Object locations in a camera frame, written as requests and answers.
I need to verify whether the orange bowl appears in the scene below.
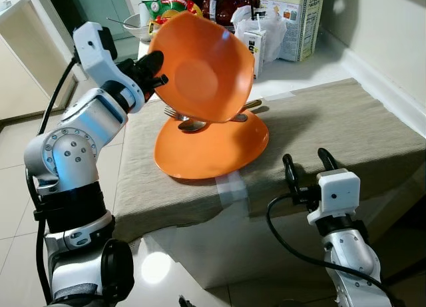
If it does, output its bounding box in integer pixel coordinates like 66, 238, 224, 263
148, 12, 255, 123

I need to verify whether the beige tablecloth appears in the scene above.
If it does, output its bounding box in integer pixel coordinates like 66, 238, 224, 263
112, 79, 426, 244

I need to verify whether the silver fork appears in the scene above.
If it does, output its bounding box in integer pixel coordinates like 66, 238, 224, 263
163, 106, 195, 122

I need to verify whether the white bowl with spoon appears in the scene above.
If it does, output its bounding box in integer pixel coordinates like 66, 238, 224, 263
106, 14, 155, 43

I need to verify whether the silver spoon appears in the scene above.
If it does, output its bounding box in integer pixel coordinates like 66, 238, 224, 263
178, 114, 249, 133

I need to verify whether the clear tape strip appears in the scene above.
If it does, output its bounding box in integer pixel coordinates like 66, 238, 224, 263
216, 170, 249, 206

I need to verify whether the green snack bag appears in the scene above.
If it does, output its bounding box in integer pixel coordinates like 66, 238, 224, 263
142, 0, 204, 21

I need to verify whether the orange plate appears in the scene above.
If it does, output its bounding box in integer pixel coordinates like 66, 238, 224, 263
154, 111, 270, 180

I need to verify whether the dark red snack bag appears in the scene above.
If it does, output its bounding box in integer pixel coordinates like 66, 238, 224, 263
198, 0, 262, 26

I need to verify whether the white Oatside milk carton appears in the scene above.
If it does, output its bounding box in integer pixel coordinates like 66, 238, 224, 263
241, 29, 268, 80

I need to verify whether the cream cabinet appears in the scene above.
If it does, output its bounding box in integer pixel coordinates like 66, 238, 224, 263
0, 0, 77, 125

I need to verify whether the white plastic bag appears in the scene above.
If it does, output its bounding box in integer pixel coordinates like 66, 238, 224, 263
231, 5, 288, 63

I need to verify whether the tall printed cardboard box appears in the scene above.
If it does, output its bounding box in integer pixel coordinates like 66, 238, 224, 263
260, 0, 327, 63

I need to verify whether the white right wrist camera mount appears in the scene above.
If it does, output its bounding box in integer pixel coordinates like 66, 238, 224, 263
308, 168, 361, 226

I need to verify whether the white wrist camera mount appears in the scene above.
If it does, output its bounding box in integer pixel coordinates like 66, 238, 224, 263
72, 22, 145, 111
308, 168, 361, 226

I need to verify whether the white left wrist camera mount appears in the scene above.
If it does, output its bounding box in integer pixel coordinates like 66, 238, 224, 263
72, 22, 145, 111

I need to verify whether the gold cutlery handle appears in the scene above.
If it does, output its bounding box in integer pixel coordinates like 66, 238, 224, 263
241, 99, 264, 113

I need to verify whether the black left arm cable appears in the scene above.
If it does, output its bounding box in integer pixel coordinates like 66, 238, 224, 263
25, 56, 78, 304

